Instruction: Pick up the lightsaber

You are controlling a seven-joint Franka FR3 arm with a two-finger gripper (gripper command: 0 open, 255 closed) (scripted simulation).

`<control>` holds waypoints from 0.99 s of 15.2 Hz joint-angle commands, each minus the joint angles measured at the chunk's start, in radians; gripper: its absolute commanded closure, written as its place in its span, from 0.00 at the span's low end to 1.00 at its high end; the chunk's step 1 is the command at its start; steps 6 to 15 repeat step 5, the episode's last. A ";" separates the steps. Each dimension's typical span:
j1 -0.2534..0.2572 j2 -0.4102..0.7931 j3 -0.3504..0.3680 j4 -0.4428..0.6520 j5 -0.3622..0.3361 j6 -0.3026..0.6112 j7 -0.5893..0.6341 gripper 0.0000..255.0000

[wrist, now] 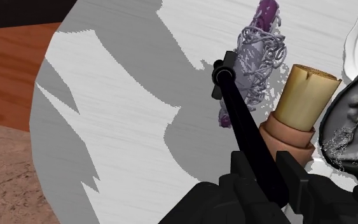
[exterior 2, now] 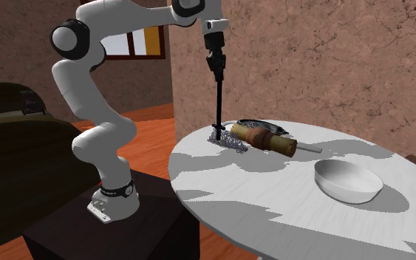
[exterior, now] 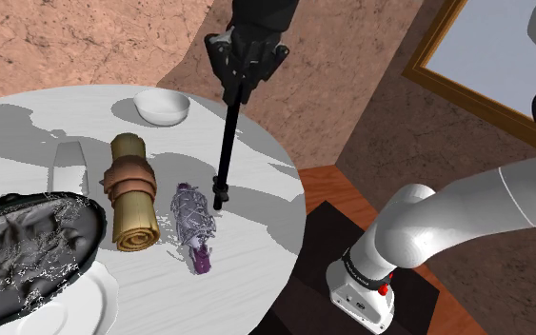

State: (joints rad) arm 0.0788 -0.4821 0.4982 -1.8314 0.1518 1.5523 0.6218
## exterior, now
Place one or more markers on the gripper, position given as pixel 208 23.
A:
pixel 246 58

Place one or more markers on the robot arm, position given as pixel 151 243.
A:
pixel 434 218

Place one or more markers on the black rod with knob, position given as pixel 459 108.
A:
pixel 227 153

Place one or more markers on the white bowl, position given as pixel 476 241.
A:
pixel 161 109

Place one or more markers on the purple wrapped bundle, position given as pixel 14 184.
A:
pixel 191 218

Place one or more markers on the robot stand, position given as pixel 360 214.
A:
pixel 318 241

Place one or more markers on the rolled bamboo mat brown band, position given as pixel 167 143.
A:
pixel 130 218

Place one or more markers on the grey drinking glass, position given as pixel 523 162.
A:
pixel 68 167

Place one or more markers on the white round table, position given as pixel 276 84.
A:
pixel 249 278

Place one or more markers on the wood-framed window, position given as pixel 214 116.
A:
pixel 481 51

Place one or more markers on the white plate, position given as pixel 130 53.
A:
pixel 96 306

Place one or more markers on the black oval pan grey food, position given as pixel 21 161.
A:
pixel 26 260

